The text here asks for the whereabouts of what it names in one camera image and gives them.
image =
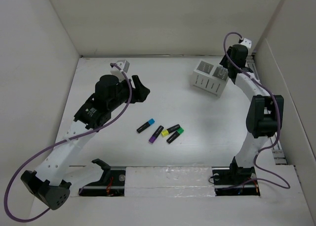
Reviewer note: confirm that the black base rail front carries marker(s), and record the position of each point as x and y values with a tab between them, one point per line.
112	185

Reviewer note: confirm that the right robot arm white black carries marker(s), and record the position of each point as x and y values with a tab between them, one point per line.
264	118

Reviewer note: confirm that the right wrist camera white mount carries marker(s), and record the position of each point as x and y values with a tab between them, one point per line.
245	42

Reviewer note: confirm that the blue cap black highlighter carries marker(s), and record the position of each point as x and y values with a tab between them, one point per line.
145	125

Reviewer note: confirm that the purple cap black highlighter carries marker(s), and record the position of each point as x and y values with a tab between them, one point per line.
156	134

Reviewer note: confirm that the green cap black highlighter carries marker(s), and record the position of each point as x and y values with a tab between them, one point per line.
175	135

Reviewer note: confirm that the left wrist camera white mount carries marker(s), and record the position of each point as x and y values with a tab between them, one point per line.
120	66

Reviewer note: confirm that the aluminium rail right side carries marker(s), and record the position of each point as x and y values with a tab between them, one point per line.
277	150

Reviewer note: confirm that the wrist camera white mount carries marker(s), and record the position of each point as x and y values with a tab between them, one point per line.
120	66
245	42

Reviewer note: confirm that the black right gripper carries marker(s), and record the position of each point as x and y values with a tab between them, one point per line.
224	61

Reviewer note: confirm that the white slotted pen holder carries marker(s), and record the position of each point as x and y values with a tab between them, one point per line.
210	77

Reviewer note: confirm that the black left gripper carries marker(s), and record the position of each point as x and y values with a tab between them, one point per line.
139	93

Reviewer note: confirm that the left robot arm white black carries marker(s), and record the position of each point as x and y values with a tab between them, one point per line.
47	182

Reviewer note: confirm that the yellow cap black highlighter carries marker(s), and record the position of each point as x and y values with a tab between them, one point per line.
169	130

